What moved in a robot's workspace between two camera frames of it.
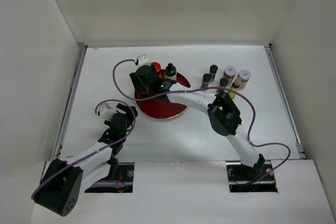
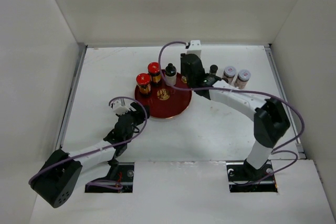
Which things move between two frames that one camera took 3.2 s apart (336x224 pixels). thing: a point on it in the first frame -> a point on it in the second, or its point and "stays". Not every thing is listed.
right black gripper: [136, 80] -> [183, 70]
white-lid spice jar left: [229, 73] stays
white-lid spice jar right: [245, 75] stays
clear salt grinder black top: [170, 70] stays
